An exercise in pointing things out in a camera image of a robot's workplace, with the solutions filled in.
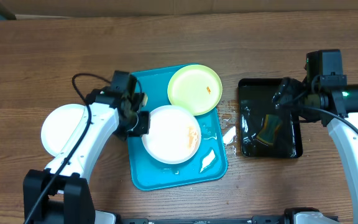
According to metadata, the green yellow sponge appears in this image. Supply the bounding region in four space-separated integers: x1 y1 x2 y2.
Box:
256 114 283 146

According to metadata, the pink plate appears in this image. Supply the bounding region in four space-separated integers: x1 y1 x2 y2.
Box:
142 105 201 164

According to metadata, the white plate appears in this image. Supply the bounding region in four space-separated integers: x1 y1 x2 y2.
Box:
40 104 85 157

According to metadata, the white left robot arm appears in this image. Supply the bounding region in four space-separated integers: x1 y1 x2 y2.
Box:
23 93 150 223

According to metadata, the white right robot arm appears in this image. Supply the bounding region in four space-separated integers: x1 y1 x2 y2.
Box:
273 75 358 223

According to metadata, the black water tray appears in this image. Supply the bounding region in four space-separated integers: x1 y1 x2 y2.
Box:
238 78 303 159

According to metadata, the teal plastic tray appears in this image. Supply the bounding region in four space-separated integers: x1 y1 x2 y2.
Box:
127 65 228 191

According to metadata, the yellow plate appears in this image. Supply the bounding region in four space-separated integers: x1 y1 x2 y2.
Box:
167 64 223 116

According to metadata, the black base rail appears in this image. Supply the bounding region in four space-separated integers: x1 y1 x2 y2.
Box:
119 207 341 224

